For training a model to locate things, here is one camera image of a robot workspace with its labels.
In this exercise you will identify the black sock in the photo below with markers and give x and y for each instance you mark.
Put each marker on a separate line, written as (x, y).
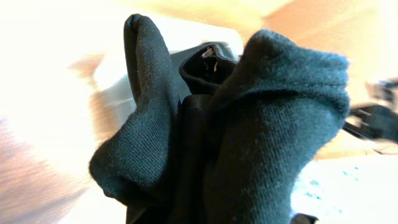
(248, 124)

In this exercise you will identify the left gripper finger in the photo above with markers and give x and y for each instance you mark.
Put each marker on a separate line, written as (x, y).
(300, 218)

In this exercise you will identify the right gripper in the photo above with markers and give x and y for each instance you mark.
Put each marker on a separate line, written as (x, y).
(376, 120)

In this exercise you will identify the clear plastic storage bin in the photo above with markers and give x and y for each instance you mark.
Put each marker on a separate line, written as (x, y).
(155, 87)

